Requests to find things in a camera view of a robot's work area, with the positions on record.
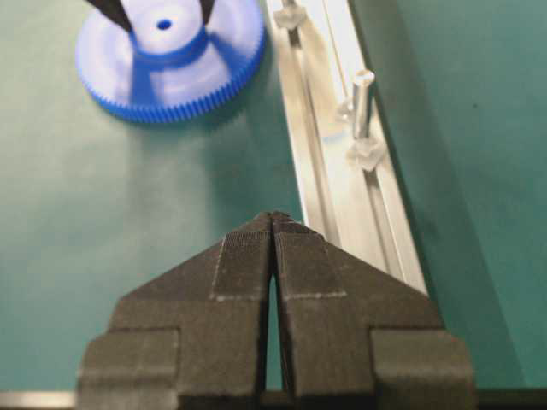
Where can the large blue plastic gear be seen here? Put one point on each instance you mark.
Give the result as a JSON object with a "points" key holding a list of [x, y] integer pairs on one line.
{"points": [[171, 66]]}

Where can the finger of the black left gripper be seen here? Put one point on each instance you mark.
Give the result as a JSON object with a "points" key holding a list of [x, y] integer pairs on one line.
{"points": [[207, 9], [114, 11]]}

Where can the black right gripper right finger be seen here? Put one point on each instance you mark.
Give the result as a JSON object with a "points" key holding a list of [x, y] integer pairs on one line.
{"points": [[354, 337]]}

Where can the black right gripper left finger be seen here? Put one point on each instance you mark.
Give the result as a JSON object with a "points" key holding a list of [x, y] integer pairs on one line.
{"points": [[193, 338]]}

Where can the clear bracket of short shaft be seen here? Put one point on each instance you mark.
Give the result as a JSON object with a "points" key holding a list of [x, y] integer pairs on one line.
{"points": [[290, 17]]}

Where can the tall steel shaft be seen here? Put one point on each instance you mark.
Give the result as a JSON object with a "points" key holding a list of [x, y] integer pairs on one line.
{"points": [[361, 103]]}

